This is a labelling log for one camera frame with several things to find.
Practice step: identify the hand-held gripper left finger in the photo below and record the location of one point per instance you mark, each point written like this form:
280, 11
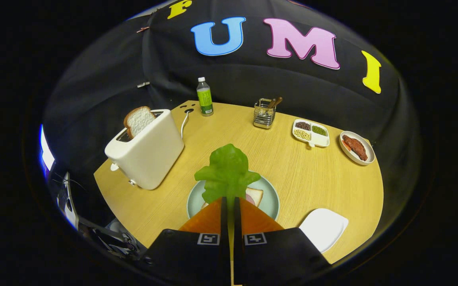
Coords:
224, 222

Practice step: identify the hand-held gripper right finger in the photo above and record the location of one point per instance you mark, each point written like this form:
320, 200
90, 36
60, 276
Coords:
237, 222

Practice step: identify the green lettuce leaf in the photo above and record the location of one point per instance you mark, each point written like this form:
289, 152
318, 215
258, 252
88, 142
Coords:
227, 171

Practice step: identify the white bread slice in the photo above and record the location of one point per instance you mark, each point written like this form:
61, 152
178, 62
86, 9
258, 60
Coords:
139, 121
257, 194

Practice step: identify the pink ham slice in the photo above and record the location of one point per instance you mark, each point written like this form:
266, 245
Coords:
250, 199

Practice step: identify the pale green round plate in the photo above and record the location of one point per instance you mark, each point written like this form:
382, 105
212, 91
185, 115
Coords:
269, 198

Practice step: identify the white square plate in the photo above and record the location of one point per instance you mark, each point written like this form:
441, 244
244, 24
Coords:
322, 228

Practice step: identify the white toaster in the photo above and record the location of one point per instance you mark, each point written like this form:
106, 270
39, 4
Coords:
149, 155

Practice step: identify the pile of pale soybeans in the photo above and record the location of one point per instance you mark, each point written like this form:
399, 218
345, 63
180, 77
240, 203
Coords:
301, 134

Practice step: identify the dark equipment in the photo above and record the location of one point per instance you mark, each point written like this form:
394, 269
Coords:
109, 238

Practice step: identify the white divided dish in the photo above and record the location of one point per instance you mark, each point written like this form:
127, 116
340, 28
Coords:
320, 140

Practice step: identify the pile of red beans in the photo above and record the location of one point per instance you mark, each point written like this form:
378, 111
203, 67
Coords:
303, 125

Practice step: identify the pile of green beans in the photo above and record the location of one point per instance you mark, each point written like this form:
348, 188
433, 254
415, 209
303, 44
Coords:
319, 130

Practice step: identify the green label drink bottle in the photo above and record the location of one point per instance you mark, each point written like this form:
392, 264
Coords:
205, 99

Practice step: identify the red meat slices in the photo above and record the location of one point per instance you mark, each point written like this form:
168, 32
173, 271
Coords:
355, 147

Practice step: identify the beige oval plate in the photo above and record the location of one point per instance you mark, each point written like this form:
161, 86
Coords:
369, 145

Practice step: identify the white backdrop clip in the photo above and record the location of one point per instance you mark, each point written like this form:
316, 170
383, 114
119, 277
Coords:
143, 84

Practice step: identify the pink backdrop clip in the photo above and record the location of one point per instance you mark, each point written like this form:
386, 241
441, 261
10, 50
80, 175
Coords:
142, 29

